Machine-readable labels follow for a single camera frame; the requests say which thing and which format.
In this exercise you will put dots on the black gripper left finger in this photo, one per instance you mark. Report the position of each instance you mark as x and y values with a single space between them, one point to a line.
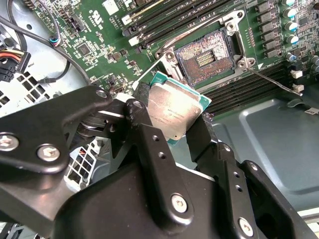
32 127

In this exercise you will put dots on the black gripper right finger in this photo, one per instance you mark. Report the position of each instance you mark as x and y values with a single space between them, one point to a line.
236 204

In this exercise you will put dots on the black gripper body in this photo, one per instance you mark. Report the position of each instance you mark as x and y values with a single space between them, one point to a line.
112 211

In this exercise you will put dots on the silver CPU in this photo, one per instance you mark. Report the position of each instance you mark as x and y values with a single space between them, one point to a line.
174 109

